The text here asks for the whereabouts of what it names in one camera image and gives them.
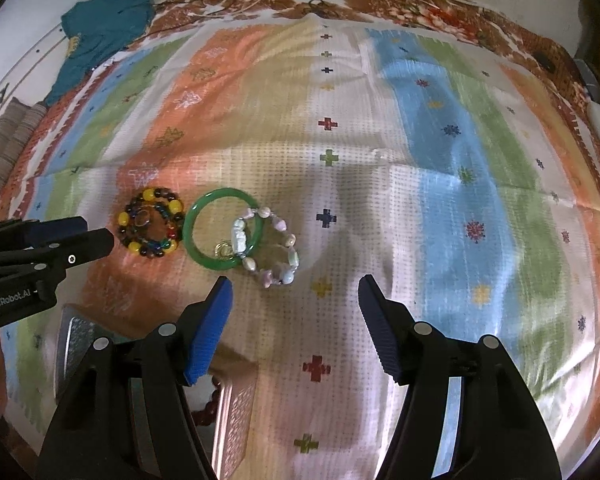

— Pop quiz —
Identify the striped colourful blanket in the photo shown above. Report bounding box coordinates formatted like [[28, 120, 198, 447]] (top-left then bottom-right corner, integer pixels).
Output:
[[0, 12, 600, 480]]

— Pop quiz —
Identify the brown striped folded cloth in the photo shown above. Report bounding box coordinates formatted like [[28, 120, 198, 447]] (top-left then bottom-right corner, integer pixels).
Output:
[[0, 99, 49, 213]]

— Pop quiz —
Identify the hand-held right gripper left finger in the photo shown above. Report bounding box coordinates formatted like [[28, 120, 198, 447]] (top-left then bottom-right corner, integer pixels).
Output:
[[35, 276, 234, 480]]

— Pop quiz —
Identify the teal garment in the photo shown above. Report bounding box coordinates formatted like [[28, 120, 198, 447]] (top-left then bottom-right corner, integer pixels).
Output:
[[45, 0, 156, 108]]

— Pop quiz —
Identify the black cable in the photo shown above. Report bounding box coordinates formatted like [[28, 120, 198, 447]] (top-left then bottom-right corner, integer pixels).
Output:
[[145, 0, 341, 41]]

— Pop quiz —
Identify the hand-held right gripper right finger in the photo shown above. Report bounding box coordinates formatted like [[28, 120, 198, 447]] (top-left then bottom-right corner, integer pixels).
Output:
[[358, 274, 564, 480]]

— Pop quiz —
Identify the multicoloured bead bracelet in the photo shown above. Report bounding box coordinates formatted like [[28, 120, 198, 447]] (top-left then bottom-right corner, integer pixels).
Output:
[[116, 186, 186, 260]]

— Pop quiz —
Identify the green jade bangle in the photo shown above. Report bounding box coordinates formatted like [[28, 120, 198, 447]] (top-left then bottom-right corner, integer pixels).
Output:
[[183, 187, 266, 271]]

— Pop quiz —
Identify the silver embossed metal box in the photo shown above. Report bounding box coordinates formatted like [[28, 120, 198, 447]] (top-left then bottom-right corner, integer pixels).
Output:
[[54, 304, 260, 480]]

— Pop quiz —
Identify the dark red bead bracelet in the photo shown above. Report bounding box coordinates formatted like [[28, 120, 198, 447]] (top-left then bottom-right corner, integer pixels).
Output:
[[190, 375, 226, 428]]

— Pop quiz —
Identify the pearl and stone bracelet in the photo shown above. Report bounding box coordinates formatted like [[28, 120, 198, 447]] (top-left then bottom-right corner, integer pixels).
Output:
[[229, 205, 301, 290]]

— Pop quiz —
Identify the brown floral bedsheet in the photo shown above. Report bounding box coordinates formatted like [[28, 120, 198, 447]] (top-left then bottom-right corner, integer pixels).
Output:
[[145, 0, 600, 171]]

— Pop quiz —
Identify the white patterned sheet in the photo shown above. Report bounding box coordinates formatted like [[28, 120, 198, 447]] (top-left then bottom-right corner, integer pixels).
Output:
[[0, 22, 88, 161]]

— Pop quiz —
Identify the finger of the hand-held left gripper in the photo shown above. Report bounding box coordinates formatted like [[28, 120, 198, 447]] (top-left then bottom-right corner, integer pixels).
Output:
[[0, 216, 89, 252], [0, 227, 116, 292]]

